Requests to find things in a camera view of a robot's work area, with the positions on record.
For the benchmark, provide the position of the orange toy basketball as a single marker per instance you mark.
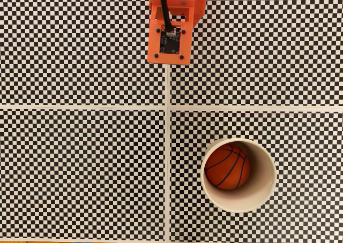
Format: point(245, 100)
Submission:
point(227, 170)

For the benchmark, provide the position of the cream paper cup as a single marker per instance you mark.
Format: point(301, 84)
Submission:
point(261, 178)

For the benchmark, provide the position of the black white checkerboard paper sheet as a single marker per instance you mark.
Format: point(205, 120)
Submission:
point(80, 39)
point(308, 146)
point(268, 53)
point(80, 173)

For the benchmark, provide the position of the orange camera mount with circuit board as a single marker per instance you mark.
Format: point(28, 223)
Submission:
point(154, 43)

